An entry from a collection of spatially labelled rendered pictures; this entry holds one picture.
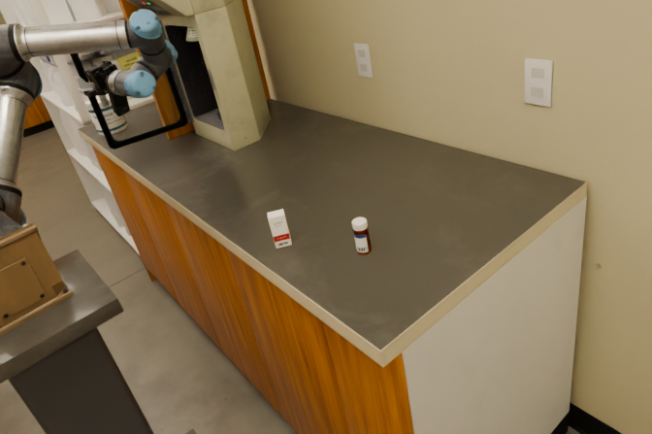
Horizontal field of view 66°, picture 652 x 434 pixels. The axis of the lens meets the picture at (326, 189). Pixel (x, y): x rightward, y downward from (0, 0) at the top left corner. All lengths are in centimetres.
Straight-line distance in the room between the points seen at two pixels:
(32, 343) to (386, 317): 74
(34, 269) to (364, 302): 73
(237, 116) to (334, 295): 92
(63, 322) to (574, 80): 127
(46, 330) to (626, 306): 140
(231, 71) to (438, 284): 105
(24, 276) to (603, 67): 134
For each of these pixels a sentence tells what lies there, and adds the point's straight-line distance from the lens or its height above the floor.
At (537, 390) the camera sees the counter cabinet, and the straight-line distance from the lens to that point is 158.
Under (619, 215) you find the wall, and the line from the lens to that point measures 140.
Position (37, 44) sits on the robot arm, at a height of 145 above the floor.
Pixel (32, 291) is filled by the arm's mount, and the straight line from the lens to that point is 131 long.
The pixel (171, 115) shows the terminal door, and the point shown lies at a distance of 202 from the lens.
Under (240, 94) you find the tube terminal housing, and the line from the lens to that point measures 177.
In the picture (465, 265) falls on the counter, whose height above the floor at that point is 94.
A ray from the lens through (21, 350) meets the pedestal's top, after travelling 125.
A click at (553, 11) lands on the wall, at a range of 129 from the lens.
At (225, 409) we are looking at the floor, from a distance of 218.
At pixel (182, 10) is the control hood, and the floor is 143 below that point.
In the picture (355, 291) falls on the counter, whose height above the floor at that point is 94.
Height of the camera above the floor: 160
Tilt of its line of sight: 28 degrees down
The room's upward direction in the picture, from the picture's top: 12 degrees counter-clockwise
